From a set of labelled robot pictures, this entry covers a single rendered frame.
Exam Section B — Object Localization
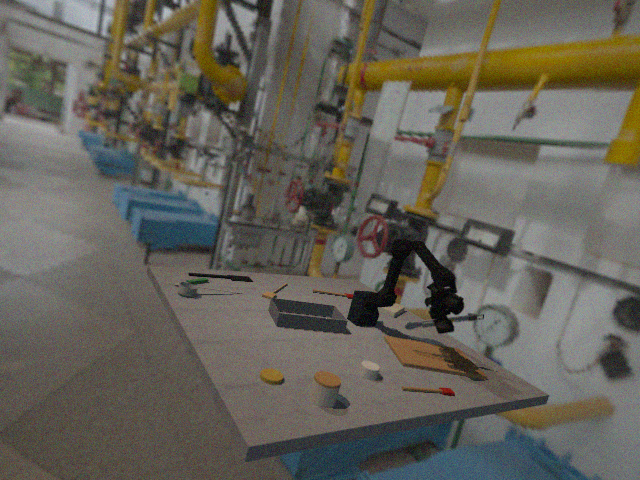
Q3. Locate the wooden board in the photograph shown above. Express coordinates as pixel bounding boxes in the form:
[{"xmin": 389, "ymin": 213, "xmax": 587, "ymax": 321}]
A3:
[{"xmin": 384, "ymin": 336, "xmax": 487, "ymax": 380}]

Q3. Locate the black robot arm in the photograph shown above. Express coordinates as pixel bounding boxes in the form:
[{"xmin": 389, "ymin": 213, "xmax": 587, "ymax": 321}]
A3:
[{"xmin": 363, "ymin": 239, "xmax": 465, "ymax": 315}]

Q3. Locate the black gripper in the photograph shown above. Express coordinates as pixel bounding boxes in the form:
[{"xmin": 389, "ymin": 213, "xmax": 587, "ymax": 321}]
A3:
[{"xmin": 425, "ymin": 297, "xmax": 455, "ymax": 333}]

